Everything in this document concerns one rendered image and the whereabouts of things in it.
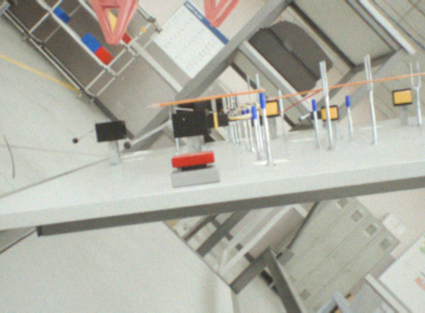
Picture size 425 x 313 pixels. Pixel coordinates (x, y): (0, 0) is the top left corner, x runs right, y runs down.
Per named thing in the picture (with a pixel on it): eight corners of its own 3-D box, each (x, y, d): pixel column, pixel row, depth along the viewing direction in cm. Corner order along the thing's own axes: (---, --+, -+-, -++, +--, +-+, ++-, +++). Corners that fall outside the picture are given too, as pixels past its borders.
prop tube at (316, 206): (281, 256, 155) (332, 173, 154) (280, 253, 158) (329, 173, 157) (289, 261, 156) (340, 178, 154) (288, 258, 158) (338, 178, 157)
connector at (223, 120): (201, 128, 80) (200, 117, 80) (230, 126, 80) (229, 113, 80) (200, 129, 77) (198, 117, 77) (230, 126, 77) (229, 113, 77)
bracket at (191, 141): (192, 165, 82) (189, 136, 82) (206, 164, 82) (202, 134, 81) (187, 168, 78) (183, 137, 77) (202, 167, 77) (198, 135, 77)
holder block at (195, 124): (179, 137, 82) (176, 113, 82) (211, 133, 81) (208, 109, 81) (173, 138, 78) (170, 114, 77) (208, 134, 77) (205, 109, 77)
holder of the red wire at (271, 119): (285, 136, 144) (281, 99, 144) (282, 139, 131) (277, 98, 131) (269, 138, 145) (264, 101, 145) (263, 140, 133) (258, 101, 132)
